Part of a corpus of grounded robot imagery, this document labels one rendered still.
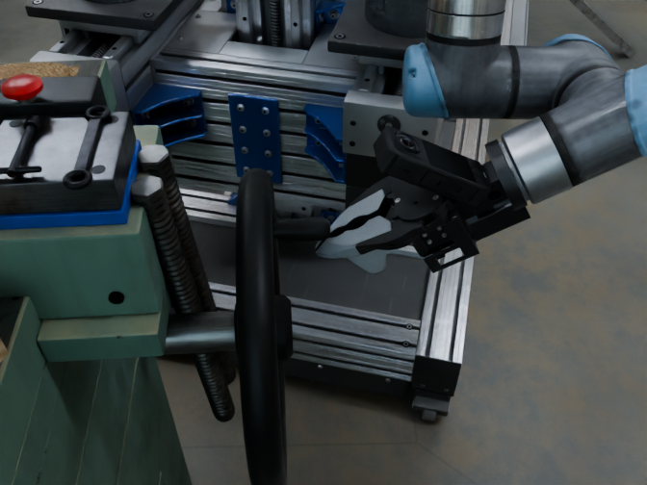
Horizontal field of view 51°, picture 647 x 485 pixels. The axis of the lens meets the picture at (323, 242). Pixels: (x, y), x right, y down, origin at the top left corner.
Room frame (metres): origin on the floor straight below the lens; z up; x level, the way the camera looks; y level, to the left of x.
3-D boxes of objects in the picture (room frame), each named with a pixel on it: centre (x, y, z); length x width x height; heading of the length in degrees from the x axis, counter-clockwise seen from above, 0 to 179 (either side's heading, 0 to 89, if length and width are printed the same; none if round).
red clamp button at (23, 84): (0.45, 0.23, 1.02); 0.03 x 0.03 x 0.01
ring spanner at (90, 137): (0.40, 0.17, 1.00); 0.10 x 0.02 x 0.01; 4
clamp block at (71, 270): (0.42, 0.20, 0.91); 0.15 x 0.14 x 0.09; 4
